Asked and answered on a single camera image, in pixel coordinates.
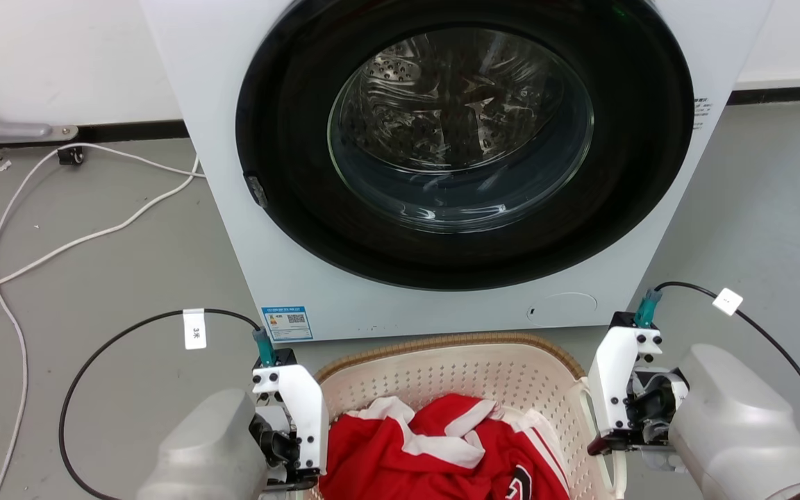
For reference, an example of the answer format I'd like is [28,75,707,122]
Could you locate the red and white garment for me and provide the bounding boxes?
[318,393,572,500]

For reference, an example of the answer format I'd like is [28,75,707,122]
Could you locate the cream perforated laundry basket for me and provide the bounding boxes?
[303,332,628,500]

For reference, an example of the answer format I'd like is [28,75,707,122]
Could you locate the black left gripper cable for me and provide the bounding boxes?
[58,308,277,500]

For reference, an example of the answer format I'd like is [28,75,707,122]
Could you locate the white blank cable tag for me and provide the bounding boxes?
[712,287,744,317]

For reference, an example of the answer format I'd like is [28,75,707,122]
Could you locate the thick white floor cable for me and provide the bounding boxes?
[0,154,202,306]

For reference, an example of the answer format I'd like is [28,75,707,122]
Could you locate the thin white floor cable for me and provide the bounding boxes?
[0,142,206,500]

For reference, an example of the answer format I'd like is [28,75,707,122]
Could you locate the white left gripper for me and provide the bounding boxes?
[249,347,330,492]

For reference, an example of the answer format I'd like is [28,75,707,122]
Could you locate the white front-load washing machine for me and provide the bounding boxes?
[139,0,776,343]

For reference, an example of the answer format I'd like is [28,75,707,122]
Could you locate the black baseboard strip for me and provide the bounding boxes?
[0,119,190,149]
[728,84,800,106]

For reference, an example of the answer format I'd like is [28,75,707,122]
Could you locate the white printed cable tag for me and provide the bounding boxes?
[183,308,207,351]

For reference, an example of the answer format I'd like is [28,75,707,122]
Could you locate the blue energy label sticker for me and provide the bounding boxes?
[261,306,314,342]

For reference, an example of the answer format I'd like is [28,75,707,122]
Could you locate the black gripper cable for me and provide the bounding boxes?
[58,308,277,500]
[633,281,800,456]

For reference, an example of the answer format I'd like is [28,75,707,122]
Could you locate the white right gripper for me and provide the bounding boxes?
[586,311,688,458]

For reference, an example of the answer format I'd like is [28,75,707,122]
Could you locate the black round washer door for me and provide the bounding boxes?
[235,0,695,292]

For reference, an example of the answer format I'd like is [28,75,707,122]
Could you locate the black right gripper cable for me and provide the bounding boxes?
[633,281,800,456]

